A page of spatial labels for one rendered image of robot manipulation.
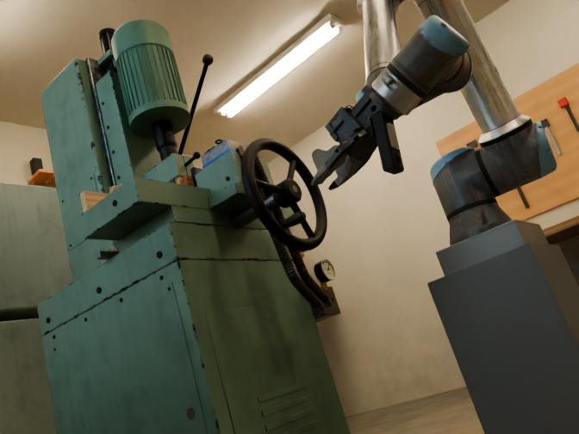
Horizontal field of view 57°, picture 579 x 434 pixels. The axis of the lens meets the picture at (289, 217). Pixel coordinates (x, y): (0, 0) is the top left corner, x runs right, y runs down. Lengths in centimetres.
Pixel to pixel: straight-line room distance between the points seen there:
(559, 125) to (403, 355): 225
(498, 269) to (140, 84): 109
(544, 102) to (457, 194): 294
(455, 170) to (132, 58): 98
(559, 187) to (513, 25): 134
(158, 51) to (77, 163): 41
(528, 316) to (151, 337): 91
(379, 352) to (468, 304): 351
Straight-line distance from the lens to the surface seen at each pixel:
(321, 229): 128
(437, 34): 99
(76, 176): 171
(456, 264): 155
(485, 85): 158
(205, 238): 124
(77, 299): 146
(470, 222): 157
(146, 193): 118
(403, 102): 100
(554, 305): 145
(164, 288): 118
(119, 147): 162
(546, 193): 438
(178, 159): 149
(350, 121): 102
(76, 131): 175
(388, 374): 499
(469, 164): 162
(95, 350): 140
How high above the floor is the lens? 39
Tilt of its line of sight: 17 degrees up
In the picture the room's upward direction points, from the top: 17 degrees counter-clockwise
